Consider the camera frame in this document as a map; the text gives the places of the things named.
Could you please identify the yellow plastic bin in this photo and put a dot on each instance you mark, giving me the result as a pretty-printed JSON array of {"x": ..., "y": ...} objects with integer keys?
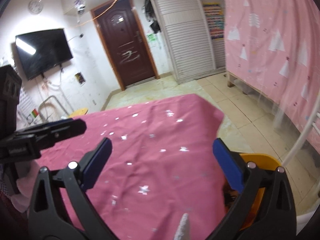
[{"x": 260, "y": 160}]

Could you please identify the yellow wooden chair seat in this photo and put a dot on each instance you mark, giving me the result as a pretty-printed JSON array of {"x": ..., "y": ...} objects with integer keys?
[{"x": 78, "y": 111}]

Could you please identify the dark brown door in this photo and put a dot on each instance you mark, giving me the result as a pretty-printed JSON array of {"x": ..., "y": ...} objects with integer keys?
[{"x": 127, "y": 42}]

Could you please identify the white security camera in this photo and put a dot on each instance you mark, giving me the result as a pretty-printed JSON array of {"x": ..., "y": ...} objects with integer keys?
[{"x": 80, "y": 7}]

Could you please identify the yellow wooden chair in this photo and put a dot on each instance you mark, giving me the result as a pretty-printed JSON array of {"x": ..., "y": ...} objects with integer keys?
[{"x": 51, "y": 97}]

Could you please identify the person's right hand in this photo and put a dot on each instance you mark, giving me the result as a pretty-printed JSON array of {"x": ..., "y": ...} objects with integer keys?
[{"x": 183, "y": 226}]

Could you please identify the white louvered wardrobe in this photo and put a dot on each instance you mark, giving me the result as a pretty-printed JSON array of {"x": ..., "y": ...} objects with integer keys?
[{"x": 185, "y": 30}]

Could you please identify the black hanging handbag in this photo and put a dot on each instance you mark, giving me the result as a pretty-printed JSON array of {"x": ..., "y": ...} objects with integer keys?
[
  {"x": 155, "y": 26},
  {"x": 148, "y": 7}
]

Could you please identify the round white wall clock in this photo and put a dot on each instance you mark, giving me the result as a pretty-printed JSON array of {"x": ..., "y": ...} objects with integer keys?
[{"x": 35, "y": 6}]

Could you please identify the white eye chart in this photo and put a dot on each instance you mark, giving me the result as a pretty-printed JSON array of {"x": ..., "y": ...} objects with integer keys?
[{"x": 23, "y": 97}]

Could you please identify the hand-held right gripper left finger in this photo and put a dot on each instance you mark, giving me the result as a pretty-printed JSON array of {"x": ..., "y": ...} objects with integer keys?
[{"x": 98, "y": 162}]

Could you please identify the colourful chart poster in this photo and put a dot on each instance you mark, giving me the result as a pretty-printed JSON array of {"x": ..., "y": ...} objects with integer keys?
[{"x": 215, "y": 21}]

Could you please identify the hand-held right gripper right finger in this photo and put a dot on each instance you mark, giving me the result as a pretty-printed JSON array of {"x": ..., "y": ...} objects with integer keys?
[{"x": 227, "y": 165}]

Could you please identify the person's left forearm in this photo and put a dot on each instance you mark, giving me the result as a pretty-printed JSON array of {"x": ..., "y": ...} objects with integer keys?
[{"x": 7, "y": 220}]

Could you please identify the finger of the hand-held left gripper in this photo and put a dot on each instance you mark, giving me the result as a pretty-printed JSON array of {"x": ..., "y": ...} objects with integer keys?
[
  {"x": 67, "y": 130},
  {"x": 55, "y": 123}
]

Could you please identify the pink tree print curtain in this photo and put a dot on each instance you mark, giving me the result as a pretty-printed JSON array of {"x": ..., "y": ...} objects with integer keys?
[{"x": 275, "y": 42}]

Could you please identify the black wall television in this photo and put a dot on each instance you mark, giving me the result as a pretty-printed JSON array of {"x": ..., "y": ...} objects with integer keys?
[{"x": 43, "y": 52}]

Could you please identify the person's left hand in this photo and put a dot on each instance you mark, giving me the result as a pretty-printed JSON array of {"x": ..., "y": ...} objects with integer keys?
[{"x": 25, "y": 187}]

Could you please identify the pink star print tablecloth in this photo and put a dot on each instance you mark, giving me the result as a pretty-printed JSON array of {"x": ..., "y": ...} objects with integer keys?
[{"x": 150, "y": 167}]

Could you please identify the dark open wall box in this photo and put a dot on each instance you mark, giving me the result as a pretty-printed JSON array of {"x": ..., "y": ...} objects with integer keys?
[{"x": 80, "y": 78}]

